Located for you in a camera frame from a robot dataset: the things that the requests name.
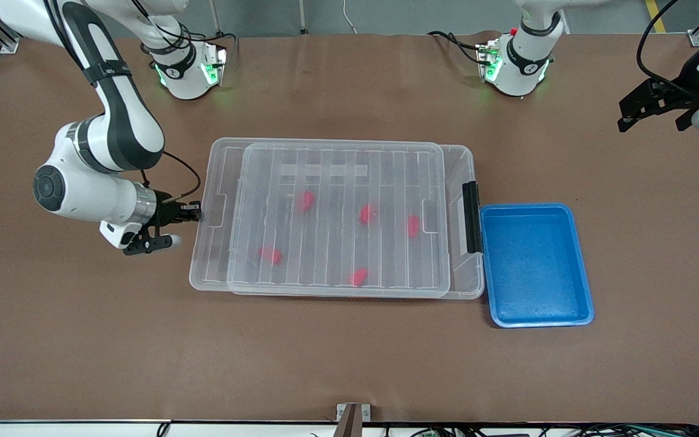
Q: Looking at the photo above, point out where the metal table edge bracket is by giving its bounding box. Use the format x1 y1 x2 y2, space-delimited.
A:
336 403 372 437

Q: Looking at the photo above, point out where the blue plastic tray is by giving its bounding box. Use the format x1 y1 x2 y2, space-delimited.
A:
479 203 595 329

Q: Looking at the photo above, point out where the clear plastic storage box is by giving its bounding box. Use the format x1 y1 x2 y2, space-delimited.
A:
228 141 485 299

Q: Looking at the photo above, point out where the clear ribbed plastic lid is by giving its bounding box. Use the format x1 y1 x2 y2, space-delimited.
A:
189 137 451 298

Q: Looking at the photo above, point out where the black box latch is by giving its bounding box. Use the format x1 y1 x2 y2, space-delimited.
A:
462 181 484 254

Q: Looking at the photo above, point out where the black left base cable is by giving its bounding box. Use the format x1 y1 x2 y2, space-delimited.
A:
427 30 487 66

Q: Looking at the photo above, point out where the black cable bundle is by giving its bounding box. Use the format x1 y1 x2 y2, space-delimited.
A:
380 423 699 437

